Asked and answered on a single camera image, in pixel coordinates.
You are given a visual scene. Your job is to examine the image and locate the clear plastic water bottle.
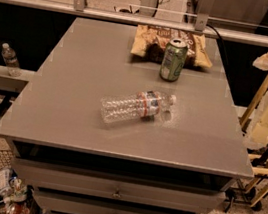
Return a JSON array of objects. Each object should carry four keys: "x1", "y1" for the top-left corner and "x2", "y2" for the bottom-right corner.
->
[{"x1": 101, "y1": 90, "x2": 177, "y2": 124}]

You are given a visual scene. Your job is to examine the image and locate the small water bottle on bench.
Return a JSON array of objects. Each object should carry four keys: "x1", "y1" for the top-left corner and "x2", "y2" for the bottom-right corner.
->
[{"x1": 1, "y1": 43, "x2": 21, "y2": 77}]

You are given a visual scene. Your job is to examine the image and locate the grey drawer cabinet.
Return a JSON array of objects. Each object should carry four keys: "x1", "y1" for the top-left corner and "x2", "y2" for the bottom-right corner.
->
[{"x1": 0, "y1": 18, "x2": 253, "y2": 214}]

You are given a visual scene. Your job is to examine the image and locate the brown snack bag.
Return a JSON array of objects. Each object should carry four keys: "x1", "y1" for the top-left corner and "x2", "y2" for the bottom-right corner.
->
[{"x1": 131, "y1": 24, "x2": 213, "y2": 68}]

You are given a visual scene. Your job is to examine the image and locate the green soda can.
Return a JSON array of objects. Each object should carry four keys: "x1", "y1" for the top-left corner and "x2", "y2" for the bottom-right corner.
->
[{"x1": 160, "y1": 38, "x2": 188, "y2": 82}]

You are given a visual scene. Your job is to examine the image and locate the bottles in basket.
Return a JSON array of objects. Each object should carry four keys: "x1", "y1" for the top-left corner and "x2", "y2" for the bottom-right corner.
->
[{"x1": 0, "y1": 167, "x2": 31, "y2": 214}]

